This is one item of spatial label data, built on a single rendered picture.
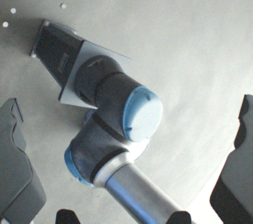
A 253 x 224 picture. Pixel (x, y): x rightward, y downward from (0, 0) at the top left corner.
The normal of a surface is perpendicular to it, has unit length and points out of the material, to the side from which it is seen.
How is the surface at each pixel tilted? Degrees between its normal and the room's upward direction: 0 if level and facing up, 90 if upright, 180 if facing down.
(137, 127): 7
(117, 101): 87
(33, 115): 0
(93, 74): 73
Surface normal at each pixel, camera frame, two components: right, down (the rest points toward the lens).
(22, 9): 0.58, 0.44
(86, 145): -0.36, -0.37
